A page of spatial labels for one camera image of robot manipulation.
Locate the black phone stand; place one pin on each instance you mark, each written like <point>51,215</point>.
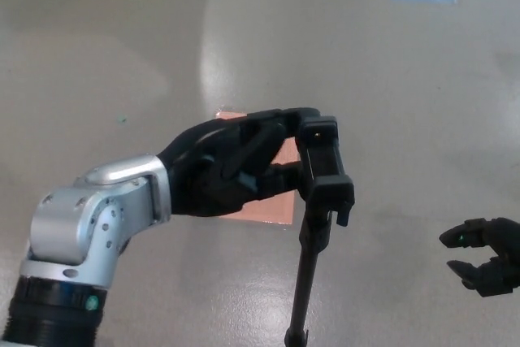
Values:
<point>329,168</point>

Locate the pink rectangular floor sheet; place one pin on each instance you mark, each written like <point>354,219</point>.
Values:
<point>276,209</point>

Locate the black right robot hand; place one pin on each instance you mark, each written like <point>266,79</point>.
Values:
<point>495,237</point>

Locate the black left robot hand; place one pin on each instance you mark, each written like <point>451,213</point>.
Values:
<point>203,184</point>

